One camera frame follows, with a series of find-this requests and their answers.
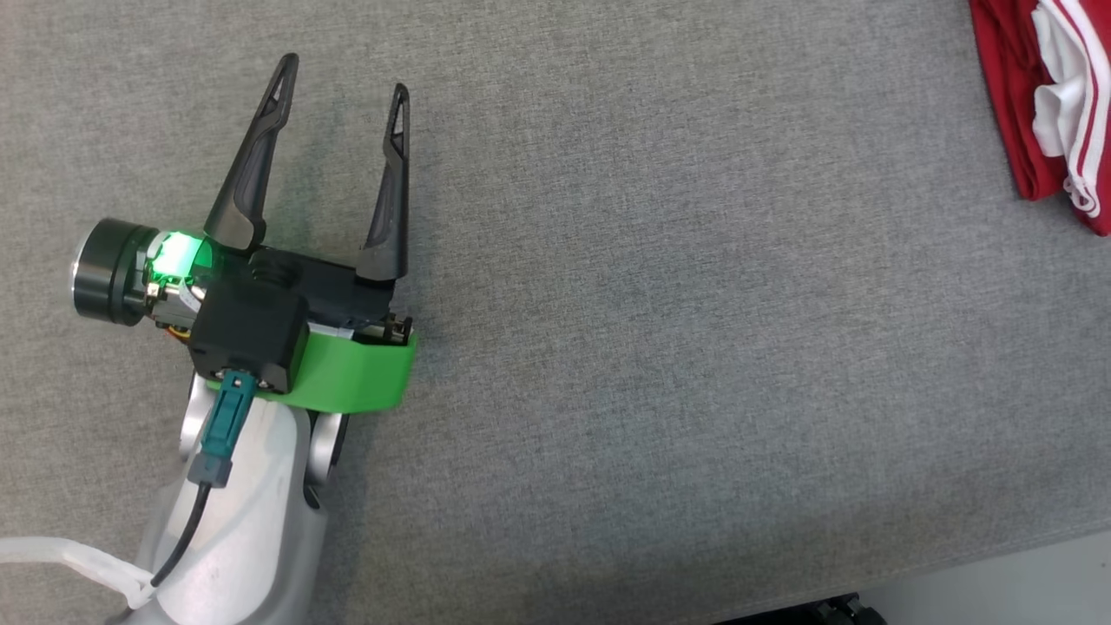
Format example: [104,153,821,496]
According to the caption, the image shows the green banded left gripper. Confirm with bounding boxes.
[72,53,417,414]

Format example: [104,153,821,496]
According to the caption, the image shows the white translucent cable sleeve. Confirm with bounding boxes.
[0,536,157,610]

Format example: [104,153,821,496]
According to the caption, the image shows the left camera cable teal plug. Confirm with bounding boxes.
[150,369,259,589]

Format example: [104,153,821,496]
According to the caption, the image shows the red jersey with number print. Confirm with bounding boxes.
[970,0,1111,237]

